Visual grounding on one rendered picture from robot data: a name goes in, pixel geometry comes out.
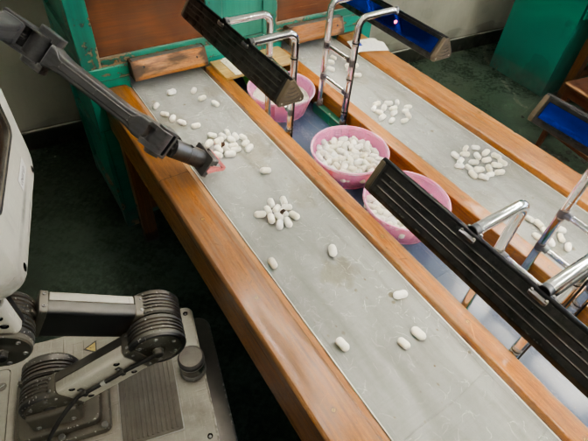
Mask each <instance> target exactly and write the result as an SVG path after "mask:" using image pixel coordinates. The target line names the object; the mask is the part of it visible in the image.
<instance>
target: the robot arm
mask: <svg viewBox="0 0 588 441"><path fill-rule="evenodd" d="M21 36H23V37H21ZM0 40H2V41H3V42H4V43H5V44H6V45H8V46H10V47H11V48H13V49H14V50H16V51H17V52H19V53H21V54H22V55H21V57H20V60H21V61H23V62H24V63H25V64H26V65H27V66H28V67H30V68H31V69H32V70H34V71H35V72H36V73H38V74H41V75H44V76H46V75H47V74H48V72H49V71H50V70H51V71H53V72H55V73H56V74H58V75H59V76H61V77H62V78H64V79H65V80H66V81H68V82H69V83H70V84H72V85H73V86H74V87H76V88H77V89H79V90H80V91H81V92H82V93H83V94H84V95H86V96H87V97H88V98H90V99H91V100H92V101H94V102H95V103H97V104H98V105H99V106H100V107H102V108H103V109H105V110H106V111H107V112H109V113H110V114H111V115H112V116H113V117H114V118H116V119H117V120H118V121H119V122H121V123H122V124H123V125H124V126H125V127H126V128H127V129H128V130H129V132H130V134H131V135H133V136H134V137H136V138H137V139H138V140H137V141H138V142H139V143H140V144H142V145H143V146H144V148H143V150H144V151H145V152H146V153H148V154H149V155H151V156H153V157H154V158H157V157H159V158H162V159H163V158H164V157H165V156H167V157H168V158H173V159H175V160H178V161H180V162H182V163H185V164H188V165H191V166H194V168H195V169H196V170H197V172H198V173H199V175H200V176H201V177H205V176H206V175H207V174H209V173H212V172H220V171H224V170H225V168H226V166H225V165H224V164H223V163H222V162H221V161H220V160H219V158H218V157H217V156H216V155H215V154H214V152H213V151H212V150H210V149H206V148H205V146H204V145H203V143H201V142H198V144H197V145H196V146H193V145H191V144H189V143H186V142H183V141H182V140H181V138H180V136H179V135H178V134H177V133H176V132H175V131H174V130H173V129H172V128H171V127H169V126H165V125H164V124H162V123H159V122H157V121H155V120H154V119H153V118H151V117H150V116H149V115H146V114H144V113H142V112H140V111H138V110H137V109H135V108H133V107H132V106H131V105H129V104H128V103H127V102H126V101H125V100H124V99H122V98H121V97H120V96H118V95H117V94H116V93H114V92H113V91H112V90H110V89H109V88H108V87H106V86H105V85H104V84H102V83H101V82H100V81H98V80H97V79H96V78H95V77H94V76H93V75H91V74H90V73H88V72H87V71H86V70H85V69H83V68H82V67H81V66H79V65H78V64H77V63H76V62H74V61H73V60H72V59H71V58H70V57H69V55H68V54H67V53H66V51H65V50H64V48H65V47H66V45H67V43H68V42H67V41H66V40H64V39H63V38H62V37H61V36H60V35H59V34H57V33H56V32H55V31H53V30H52V29H50V28H49V27H48V26H46V25H44V24H42V25H41V26H40V27H39V28H38V27H37V26H36V25H34V24H32V23H31V22H29V21H28V20H26V19H25V18H23V17H21V16H19V15H18V14H17V13H16V12H14V11H13V10H11V9H9V8H8V7H3V10H1V11H0ZM218 163H219V165H220V166H216V165H217V164H218ZM214 165H215V166H214Z"/></svg>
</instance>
